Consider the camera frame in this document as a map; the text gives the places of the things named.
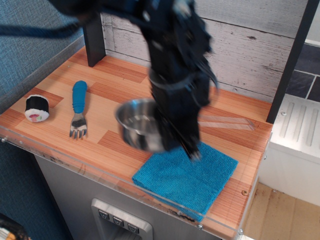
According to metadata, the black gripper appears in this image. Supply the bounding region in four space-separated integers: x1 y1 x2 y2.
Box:
149 72 212 162

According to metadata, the stainless steel pot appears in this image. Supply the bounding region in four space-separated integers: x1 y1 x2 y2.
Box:
114 97 256 153

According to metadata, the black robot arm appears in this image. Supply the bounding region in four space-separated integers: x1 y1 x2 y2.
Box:
52 0 217 160

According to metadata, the blue folded cloth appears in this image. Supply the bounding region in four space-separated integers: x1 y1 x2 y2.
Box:
132 142 239 222

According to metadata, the clear acrylic table edge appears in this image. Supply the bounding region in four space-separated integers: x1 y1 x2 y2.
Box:
0 121 272 240

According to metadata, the grey cabinet with buttons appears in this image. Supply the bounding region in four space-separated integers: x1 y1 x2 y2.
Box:
35 156 217 240

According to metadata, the white ridged side unit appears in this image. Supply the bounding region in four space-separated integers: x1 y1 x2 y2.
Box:
259 94 320 206

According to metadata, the plush sushi roll toy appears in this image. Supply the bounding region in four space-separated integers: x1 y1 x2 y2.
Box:
24 94 50 123

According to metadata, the black and orange object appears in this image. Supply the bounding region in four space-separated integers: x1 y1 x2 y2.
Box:
0 214 30 240

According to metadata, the blue handled metal fork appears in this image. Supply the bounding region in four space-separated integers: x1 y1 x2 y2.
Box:
69 80 88 139

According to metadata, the dark right vertical post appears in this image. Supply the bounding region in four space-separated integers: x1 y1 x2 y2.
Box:
266 0 320 124

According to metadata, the dark vertical post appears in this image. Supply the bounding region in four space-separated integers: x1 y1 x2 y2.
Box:
266 0 320 124
82 14 106 67

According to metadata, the dark left vertical post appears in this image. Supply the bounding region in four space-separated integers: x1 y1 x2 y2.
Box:
82 14 106 67

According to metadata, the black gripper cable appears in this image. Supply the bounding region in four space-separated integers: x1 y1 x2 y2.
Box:
0 21 85 40

